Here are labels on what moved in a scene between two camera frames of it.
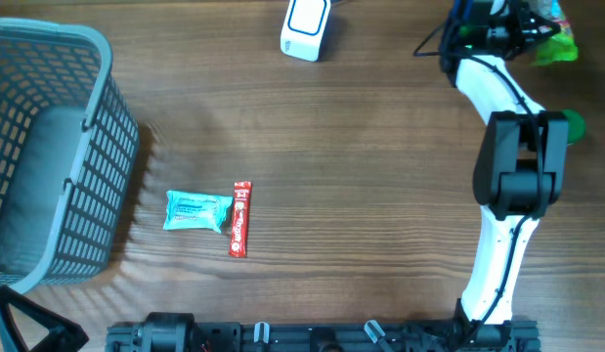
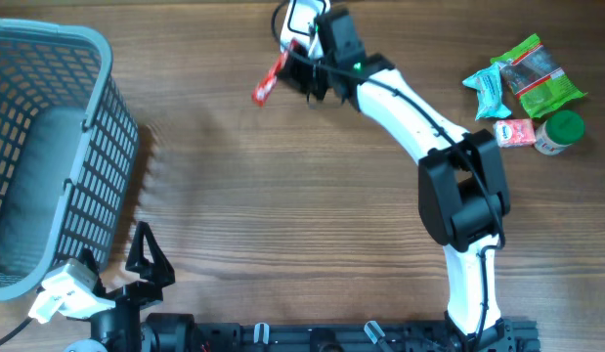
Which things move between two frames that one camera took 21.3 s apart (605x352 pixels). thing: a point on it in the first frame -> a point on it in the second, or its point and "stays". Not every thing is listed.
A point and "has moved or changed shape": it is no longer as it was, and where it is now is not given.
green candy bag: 560,47 -> 541,86
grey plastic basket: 63,149 stays
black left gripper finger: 37,330 -> 161,271
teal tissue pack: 191,210 has moved or changed shape
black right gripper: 526,31 -> 290,72
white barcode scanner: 304,27 stays
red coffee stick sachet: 240,205 -> 270,80
